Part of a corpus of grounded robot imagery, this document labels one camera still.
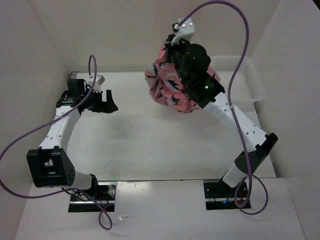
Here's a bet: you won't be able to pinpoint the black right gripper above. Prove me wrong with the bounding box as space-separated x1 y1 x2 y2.
164 33 190 85

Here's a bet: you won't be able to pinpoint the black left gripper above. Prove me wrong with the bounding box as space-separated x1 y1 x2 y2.
81 88 118 114

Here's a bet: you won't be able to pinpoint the pink shark print shorts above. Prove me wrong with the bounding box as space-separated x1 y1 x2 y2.
144 43 226 113

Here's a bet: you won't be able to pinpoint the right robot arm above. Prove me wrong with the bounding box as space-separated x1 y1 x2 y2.
164 40 278 197

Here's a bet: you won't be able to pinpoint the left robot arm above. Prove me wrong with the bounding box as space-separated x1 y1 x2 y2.
26 75 118 200

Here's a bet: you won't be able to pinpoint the white plastic basket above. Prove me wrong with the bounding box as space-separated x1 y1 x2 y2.
211 55 266 104

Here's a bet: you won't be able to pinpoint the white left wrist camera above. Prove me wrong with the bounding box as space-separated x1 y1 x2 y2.
87 75 106 93

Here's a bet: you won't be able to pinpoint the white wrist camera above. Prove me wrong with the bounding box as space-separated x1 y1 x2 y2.
87 75 106 93
170 17 195 45

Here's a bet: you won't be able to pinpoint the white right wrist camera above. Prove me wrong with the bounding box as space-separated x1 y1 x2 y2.
170 17 195 45

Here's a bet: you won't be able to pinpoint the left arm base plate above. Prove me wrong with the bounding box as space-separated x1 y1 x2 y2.
68 181 117 213

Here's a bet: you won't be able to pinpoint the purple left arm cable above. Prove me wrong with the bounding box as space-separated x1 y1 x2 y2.
0 54 113 230

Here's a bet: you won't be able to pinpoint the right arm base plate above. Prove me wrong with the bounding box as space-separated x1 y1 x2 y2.
203 179 248 211

